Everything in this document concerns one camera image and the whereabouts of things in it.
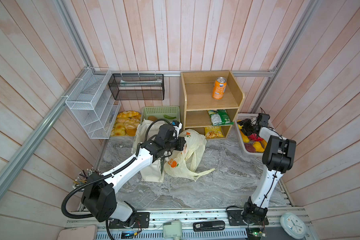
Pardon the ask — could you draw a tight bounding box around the wooden shelf unit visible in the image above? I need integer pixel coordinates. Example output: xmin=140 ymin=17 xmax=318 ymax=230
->
xmin=179 ymin=71 xmax=245 ymax=135

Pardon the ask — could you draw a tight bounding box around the green snack bag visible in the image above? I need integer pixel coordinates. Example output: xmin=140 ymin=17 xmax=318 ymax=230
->
xmin=208 ymin=110 xmax=233 ymax=126

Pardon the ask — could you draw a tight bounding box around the green plastic basket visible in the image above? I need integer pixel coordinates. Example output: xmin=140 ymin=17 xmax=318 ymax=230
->
xmin=141 ymin=106 xmax=182 ymax=123

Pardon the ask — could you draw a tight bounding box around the white wire rack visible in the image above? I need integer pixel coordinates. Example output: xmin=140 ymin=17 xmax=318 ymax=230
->
xmin=66 ymin=68 xmax=120 ymax=140

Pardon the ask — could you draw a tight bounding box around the black barcode scanner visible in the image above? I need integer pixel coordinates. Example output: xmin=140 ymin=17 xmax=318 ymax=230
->
xmin=193 ymin=221 xmax=226 ymax=232

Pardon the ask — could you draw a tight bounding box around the black mesh wall basket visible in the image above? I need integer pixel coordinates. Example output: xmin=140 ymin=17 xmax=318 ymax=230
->
xmin=108 ymin=73 xmax=165 ymax=101

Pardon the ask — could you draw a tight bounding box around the orange soda can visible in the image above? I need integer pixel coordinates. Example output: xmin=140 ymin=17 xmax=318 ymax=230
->
xmin=213 ymin=77 xmax=227 ymax=100

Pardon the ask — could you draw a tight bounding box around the brown potato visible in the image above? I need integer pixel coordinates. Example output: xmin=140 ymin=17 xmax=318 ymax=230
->
xmin=148 ymin=116 xmax=158 ymax=122

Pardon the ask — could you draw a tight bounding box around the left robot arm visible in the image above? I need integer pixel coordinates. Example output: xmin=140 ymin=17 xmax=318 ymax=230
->
xmin=61 ymin=121 xmax=186 ymax=228

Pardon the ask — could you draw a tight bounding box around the yellow snack bag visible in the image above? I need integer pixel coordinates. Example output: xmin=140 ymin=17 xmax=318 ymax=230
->
xmin=205 ymin=126 xmax=224 ymax=139

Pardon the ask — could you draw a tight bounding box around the yellow lemon toy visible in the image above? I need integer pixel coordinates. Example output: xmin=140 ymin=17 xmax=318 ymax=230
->
xmin=253 ymin=142 xmax=265 ymax=153

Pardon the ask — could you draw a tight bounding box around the green chili pepper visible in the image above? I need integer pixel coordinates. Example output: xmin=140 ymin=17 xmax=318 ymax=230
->
xmin=164 ymin=115 xmax=177 ymax=120

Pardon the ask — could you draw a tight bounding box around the pile of bread buns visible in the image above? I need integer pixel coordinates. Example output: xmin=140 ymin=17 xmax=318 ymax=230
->
xmin=111 ymin=111 xmax=142 ymax=137

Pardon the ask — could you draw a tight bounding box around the yellow plastic grocery bag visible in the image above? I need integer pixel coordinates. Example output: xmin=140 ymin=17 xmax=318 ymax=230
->
xmin=164 ymin=129 xmax=215 ymax=181

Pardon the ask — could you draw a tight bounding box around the white adapter box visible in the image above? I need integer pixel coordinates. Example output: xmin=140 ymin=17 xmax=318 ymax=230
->
xmin=163 ymin=220 xmax=183 ymax=240

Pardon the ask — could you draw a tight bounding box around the white fruit basket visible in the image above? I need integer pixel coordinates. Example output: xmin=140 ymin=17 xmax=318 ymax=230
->
xmin=235 ymin=113 xmax=277 ymax=158

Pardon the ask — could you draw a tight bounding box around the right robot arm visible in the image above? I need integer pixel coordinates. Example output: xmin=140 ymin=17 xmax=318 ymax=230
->
xmin=242 ymin=113 xmax=297 ymax=225

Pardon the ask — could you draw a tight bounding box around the cream canvas tote bag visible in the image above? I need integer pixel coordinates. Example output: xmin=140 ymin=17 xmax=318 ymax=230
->
xmin=132 ymin=120 xmax=166 ymax=183

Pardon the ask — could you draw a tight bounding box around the red dragon fruit toy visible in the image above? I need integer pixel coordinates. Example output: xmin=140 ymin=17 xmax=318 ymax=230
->
xmin=248 ymin=133 xmax=263 ymax=142

